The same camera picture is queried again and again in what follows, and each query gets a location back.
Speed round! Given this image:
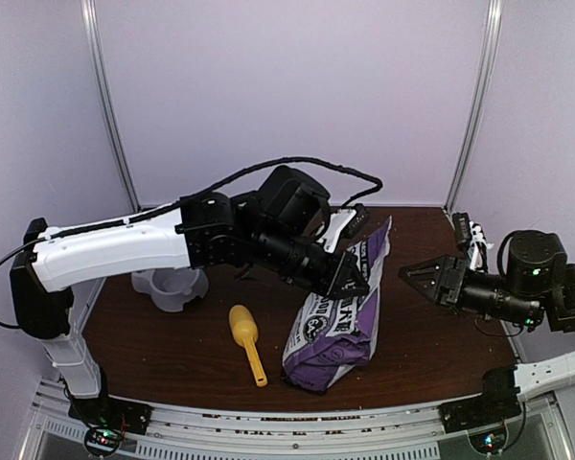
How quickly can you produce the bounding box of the purple pet food bag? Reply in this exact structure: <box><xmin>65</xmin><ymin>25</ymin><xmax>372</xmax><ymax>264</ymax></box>
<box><xmin>281</xmin><ymin>218</ymin><xmax>393</xmax><ymax>394</ymax></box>

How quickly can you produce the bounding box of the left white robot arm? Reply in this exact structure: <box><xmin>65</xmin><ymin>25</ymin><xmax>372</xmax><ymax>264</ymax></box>
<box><xmin>10</xmin><ymin>157</ymin><xmax>369</xmax><ymax>426</ymax></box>

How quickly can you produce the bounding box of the grey double pet feeder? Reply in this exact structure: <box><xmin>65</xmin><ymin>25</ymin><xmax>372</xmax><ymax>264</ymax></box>
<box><xmin>130</xmin><ymin>268</ymin><xmax>209</xmax><ymax>312</ymax></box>

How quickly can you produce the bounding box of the yellow plastic scoop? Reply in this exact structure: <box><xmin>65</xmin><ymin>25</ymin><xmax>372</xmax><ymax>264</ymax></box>
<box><xmin>229</xmin><ymin>305</ymin><xmax>267</xmax><ymax>387</ymax></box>

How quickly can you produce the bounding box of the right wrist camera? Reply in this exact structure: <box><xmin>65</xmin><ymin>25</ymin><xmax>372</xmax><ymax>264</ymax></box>
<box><xmin>451</xmin><ymin>213</ymin><xmax>495</xmax><ymax>273</ymax></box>

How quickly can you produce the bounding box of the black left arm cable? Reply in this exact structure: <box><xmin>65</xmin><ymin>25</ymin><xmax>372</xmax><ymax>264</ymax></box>
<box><xmin>0</xmin><ymin>155</ymin><xmax>383</xmax><ymax>330</ymax></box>

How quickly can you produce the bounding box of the front aluminium rail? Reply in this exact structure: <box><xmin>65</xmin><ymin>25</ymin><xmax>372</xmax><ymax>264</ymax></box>
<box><xmin>14</xmin><ymin>379</ymin><xmax>575</xmax><ymax>459</ymax></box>

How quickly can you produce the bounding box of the right aluminium frame post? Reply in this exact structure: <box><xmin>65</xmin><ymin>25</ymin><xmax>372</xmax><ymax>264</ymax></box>
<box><xmin>444</xmin><ymin>0</ymin><xmax>504</xmax><ymax>214</ymax></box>

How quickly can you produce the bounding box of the aluminium frame post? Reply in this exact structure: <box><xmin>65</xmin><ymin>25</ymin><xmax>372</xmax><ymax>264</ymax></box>
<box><xmin>80</xmin><ymin>0</ymin><xmax>141</xmax><ymax>211</ymax></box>
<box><xmin>444</xmin><ymin>0</ymin><xmax>504</xmax><ymax>214</ymax></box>

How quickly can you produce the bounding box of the left aluminium frame post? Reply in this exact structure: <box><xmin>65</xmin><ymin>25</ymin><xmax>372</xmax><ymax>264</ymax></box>
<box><xmin>80</xmin><ymin>0</ymin><xmax>141</xmax><ymax>211</ymax></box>

